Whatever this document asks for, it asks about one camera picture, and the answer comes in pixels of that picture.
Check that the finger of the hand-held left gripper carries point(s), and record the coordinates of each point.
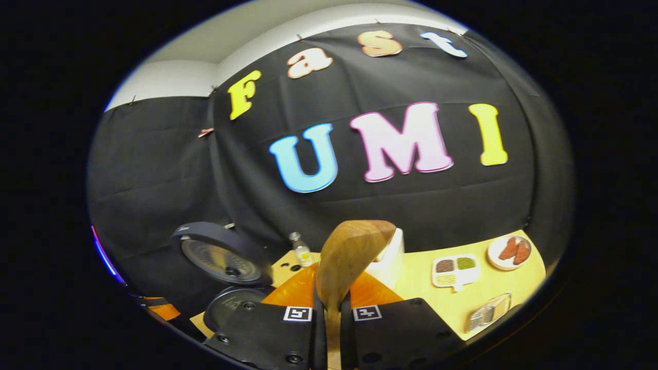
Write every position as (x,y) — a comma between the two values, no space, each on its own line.
(163,310)

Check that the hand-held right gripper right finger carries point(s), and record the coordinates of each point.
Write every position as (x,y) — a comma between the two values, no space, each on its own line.
(345,339)

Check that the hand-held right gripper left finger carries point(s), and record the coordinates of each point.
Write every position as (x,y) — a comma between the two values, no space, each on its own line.
(320,339)

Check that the dark blue rice cooker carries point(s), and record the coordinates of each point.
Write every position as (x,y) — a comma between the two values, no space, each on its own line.
(221,257)

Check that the wooden spoon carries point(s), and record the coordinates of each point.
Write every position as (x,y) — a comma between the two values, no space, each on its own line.
(347,252)

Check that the small glass bottle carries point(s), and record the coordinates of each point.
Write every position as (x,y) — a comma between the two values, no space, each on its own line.
(302,253)

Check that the white toaster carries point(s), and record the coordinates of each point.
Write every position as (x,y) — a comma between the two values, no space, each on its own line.
(390,262)

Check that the white divided bean dish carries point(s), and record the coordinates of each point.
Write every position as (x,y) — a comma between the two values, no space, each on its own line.
(456,280)

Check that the black backdrop cloth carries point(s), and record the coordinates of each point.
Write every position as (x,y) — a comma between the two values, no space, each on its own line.
(169,169)

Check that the round white plate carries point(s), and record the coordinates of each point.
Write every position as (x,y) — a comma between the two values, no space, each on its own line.
(493,257)

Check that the pink cloth clip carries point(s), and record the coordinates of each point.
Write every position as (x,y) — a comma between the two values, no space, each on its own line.
(205,132)

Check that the red meat slice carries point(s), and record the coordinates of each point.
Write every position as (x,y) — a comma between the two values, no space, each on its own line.
(522,253)
(509,249)

